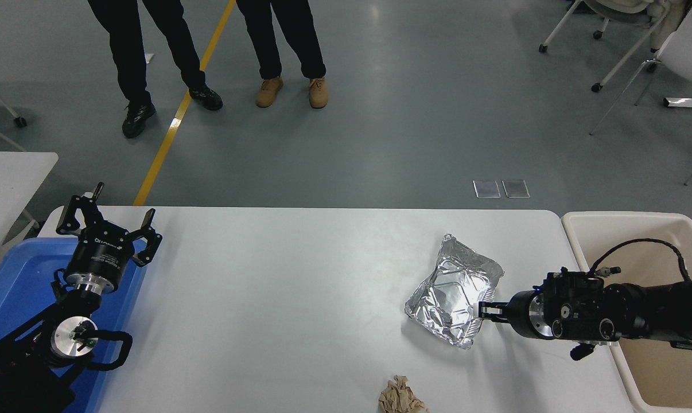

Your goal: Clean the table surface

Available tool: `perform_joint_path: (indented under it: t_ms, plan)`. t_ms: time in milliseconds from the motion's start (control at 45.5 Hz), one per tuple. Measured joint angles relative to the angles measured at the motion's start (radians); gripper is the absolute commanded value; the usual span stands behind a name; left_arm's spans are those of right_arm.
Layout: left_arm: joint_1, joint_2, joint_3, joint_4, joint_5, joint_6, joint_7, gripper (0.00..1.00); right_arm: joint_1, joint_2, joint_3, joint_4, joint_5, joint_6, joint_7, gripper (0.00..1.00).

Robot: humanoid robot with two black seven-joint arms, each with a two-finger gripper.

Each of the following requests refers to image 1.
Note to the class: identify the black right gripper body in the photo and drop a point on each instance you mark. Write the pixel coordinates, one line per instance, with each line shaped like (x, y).
(519, 314)

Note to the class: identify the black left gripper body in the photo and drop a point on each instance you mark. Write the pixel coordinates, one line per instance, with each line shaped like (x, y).
(102, 255)

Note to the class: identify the foil tray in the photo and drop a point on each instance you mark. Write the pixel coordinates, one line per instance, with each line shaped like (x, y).
(446, 292)

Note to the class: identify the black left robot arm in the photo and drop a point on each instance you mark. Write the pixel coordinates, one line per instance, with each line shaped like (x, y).
(13, 373)

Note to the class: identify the white side table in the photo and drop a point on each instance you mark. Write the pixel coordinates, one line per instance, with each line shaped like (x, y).
(7, 183)

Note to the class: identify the blue plastic tray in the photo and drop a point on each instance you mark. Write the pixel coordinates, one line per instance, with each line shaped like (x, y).
(19, 287)

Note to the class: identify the yellow floor tape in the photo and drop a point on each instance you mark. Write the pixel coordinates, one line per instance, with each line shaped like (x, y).
(162, 149)

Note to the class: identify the chair base with castor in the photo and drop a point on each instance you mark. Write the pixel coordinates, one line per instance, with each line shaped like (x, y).
(19, 121)

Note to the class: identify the metal floor plate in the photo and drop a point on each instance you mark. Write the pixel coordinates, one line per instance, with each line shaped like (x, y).
(487, 189)
(516, 189)

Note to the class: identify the crumpled tan paper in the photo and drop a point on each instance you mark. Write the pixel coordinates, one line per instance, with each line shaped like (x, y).
(400, 398)

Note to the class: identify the large pale bin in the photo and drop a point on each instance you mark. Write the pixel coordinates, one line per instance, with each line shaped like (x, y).
(667, 373)

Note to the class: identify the person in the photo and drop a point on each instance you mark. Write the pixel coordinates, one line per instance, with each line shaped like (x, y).
(265, 34)
(122, 46)

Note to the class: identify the silver metal bar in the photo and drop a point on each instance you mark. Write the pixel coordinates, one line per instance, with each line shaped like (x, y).
(687, 102)

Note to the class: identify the white chair with metal legs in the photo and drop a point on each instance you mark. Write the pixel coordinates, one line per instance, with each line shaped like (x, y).
(690, 54)

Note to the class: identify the grey office chair with castors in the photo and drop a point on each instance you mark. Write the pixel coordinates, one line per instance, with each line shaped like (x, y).
(615, 4)

